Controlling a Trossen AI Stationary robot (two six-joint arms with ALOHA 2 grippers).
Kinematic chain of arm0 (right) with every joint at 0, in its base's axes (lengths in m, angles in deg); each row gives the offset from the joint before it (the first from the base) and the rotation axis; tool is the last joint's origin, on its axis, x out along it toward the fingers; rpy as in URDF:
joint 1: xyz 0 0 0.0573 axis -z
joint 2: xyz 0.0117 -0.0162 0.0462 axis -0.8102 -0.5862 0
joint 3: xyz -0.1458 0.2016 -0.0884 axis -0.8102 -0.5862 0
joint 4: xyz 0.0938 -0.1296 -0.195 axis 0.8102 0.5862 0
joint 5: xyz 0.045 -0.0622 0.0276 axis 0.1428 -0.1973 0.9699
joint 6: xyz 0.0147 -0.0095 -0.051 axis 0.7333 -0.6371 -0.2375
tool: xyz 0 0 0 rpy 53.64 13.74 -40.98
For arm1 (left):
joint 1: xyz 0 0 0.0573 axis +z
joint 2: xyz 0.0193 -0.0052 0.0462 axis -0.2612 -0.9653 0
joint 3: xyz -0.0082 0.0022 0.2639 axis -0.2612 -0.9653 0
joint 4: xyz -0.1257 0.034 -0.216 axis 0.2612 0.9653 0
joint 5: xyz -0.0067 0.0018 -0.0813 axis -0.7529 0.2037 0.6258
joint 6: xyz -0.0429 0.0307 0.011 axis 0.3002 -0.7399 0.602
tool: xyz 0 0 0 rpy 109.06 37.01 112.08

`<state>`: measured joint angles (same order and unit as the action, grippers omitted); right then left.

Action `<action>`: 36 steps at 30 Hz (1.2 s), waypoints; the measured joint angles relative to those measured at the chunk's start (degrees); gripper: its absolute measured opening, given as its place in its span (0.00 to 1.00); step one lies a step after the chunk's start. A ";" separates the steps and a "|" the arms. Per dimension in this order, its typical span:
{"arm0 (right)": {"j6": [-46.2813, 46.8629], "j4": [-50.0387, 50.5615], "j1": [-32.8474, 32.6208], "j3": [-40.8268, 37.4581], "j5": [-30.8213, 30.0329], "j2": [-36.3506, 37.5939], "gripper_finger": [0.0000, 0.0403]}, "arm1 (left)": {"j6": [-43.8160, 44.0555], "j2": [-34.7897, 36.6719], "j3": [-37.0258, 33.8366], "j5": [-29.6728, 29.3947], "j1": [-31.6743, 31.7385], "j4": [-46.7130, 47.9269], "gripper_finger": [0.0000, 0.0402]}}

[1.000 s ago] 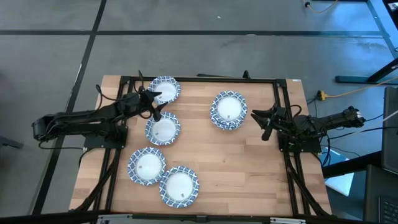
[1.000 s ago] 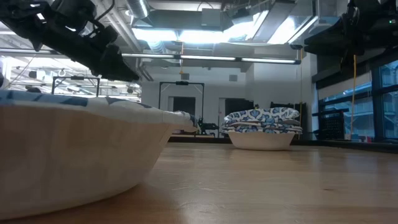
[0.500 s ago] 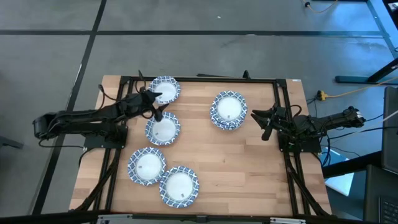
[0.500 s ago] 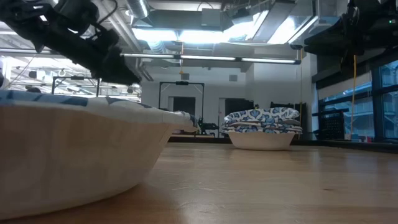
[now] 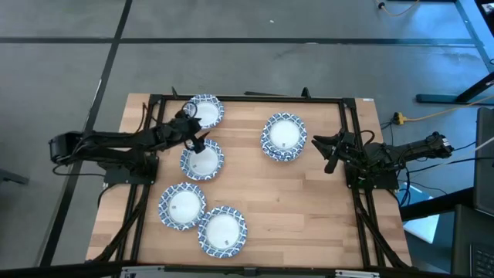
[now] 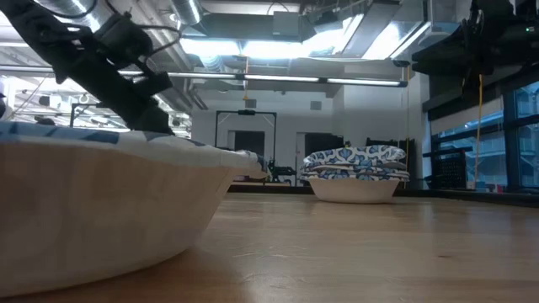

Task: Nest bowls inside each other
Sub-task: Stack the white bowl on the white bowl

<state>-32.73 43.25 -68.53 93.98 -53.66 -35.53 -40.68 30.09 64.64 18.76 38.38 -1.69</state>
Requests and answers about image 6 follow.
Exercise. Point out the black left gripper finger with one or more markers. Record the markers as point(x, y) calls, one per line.
point(149, 120)

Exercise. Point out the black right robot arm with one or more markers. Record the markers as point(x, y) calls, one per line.
point(509, 38)

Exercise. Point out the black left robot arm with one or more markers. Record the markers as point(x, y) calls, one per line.
point(33, 25)

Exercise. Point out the long ceiling strip light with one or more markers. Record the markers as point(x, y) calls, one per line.
point(286, 78)

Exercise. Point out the far white bowl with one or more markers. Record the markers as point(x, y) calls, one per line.
point(353, 191)

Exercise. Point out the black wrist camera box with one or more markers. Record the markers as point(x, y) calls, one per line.
point(122, 38)

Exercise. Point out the black gantry frame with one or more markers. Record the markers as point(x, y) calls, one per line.
point(246, 113)

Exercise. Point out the silver ventilation duct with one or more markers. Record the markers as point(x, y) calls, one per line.
point(187, 10)

